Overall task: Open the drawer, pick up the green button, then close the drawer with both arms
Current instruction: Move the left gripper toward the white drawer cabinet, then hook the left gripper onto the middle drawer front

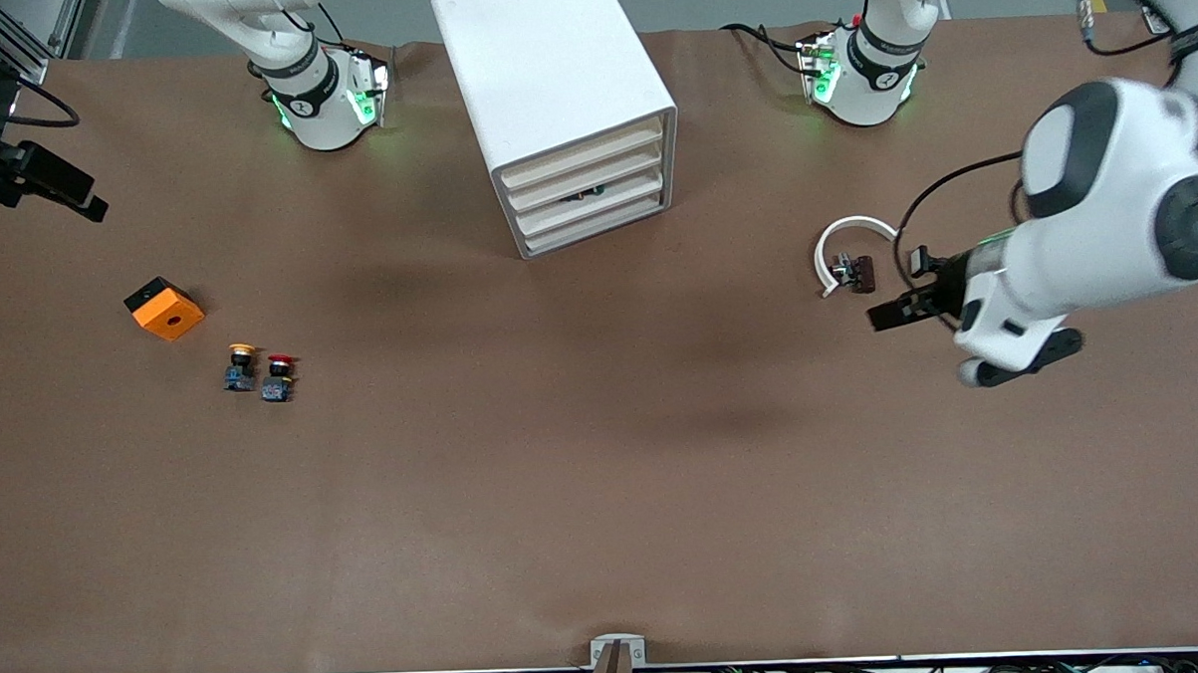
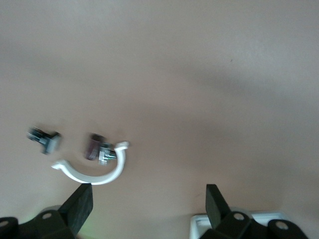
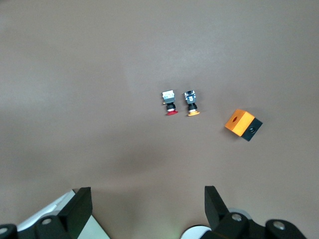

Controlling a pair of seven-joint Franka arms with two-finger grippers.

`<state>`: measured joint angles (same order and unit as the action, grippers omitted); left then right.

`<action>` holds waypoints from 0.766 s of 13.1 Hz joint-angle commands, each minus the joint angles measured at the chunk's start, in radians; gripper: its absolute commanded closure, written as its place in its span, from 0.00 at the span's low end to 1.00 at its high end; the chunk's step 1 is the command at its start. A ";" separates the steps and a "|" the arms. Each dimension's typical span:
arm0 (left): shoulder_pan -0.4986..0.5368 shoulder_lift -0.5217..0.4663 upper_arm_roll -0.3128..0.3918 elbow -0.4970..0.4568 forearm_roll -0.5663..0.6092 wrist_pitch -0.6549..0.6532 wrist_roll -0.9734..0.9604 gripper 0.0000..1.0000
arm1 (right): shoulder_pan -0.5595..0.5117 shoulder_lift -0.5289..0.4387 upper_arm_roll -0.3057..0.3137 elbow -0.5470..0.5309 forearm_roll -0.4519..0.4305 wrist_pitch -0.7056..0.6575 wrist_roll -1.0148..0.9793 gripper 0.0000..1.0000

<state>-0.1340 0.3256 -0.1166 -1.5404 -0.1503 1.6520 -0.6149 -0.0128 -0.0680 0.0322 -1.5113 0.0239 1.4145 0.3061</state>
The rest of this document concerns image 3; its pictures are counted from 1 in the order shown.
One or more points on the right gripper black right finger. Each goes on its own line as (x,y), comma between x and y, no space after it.
(219,219)

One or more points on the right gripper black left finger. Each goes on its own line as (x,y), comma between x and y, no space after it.
(74,214)

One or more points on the red push button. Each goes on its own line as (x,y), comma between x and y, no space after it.
(169,99)

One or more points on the orange black button box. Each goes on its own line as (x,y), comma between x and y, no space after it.
(239,122)

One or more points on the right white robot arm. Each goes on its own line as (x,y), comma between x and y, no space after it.
(53,205)

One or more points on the brown table mat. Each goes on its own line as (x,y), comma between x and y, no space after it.
(99,74)

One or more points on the yellow push button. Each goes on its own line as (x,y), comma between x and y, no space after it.
(191,99)

